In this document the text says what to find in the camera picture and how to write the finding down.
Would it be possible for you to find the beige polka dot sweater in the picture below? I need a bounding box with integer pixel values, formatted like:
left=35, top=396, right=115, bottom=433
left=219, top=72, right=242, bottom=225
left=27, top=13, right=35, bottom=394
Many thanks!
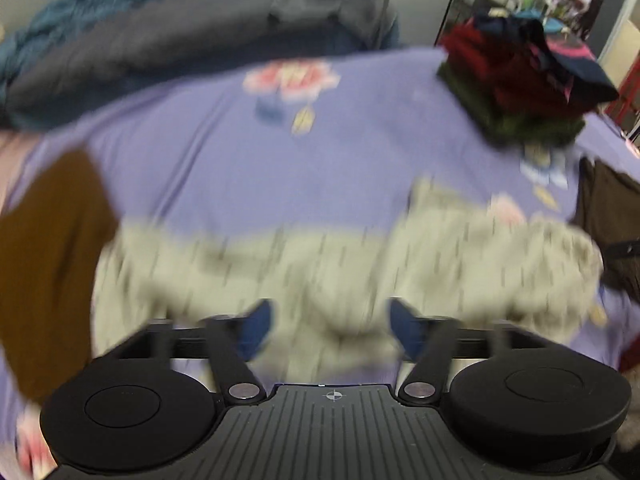
left=91, top=179, right=603, bottom=382

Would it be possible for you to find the brown folded garment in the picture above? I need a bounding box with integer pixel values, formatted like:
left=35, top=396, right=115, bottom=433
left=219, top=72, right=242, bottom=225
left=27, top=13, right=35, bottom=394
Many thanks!
left=1, top=150, right=119, bottom=404

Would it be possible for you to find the purple floral bed sheet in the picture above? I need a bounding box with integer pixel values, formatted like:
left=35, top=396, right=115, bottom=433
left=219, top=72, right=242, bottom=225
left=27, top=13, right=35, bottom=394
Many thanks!
left=0, top=46, right=640, bottom=480

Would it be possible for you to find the dark green garment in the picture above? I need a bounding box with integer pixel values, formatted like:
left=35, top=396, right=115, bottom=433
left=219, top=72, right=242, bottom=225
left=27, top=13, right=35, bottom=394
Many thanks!
left=436, top=62, right=586, bottom=148

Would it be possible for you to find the red knitted garment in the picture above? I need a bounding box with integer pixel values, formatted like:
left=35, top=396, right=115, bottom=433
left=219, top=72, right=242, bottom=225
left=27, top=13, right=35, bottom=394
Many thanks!
left=442, top=23, right=597, bottom=119

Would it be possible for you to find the navy pink garment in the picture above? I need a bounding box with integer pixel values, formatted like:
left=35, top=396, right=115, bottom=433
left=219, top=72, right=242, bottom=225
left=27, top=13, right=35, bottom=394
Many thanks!
left=472, top=13, right=620, bottom=105

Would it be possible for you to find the dark grey duvet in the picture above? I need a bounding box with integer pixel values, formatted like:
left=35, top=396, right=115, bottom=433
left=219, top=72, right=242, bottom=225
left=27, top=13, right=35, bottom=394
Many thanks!
left=1, top=0, right=375, bottom=131

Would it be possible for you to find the teal blue blanket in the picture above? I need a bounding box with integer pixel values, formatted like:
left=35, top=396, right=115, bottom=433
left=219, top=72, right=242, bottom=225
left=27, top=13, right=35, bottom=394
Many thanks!
left=1, top=0, right=154, bottom=96

